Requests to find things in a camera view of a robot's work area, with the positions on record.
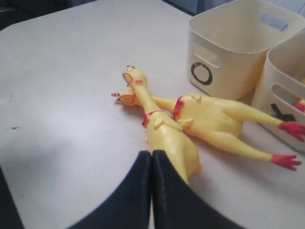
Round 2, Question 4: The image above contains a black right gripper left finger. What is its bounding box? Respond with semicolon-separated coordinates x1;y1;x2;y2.
69;151;152;229

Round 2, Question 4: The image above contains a yellow rubber chicken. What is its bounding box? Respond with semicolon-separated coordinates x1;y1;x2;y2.
111;87;305;171
122;65;203;185

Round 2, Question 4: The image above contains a yellow rubber chicken front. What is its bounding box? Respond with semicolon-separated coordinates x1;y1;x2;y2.
122;65;203;185

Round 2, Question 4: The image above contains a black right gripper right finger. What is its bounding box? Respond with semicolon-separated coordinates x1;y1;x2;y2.
152;150;242;229

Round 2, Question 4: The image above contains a headless yellow rubber chicken body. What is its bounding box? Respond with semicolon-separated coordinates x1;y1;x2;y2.
294;75;305;111

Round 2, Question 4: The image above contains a cream bin marked X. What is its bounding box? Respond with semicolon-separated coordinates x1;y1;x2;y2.
251;31;305;153

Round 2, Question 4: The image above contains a cream bin marked O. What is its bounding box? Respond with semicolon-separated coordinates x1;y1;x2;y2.
186;0;305;100

